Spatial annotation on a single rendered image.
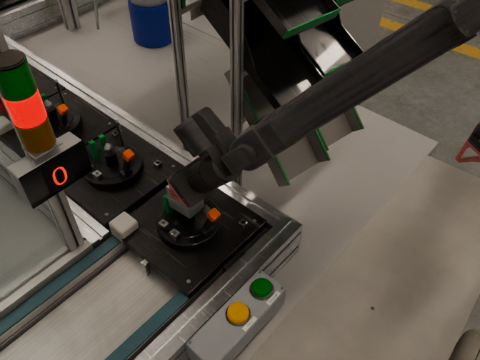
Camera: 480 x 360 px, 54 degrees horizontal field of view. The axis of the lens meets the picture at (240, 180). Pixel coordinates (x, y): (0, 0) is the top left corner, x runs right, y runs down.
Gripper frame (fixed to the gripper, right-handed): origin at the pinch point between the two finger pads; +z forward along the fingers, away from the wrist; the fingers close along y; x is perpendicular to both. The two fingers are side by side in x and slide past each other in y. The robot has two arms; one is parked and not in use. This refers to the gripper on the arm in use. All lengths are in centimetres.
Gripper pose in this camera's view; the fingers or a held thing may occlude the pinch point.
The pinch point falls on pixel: (182, 188)
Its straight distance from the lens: 94.6
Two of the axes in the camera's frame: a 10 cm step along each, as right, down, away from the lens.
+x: 5.7, 8.1, 1.2
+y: -6.6, 5.4, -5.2
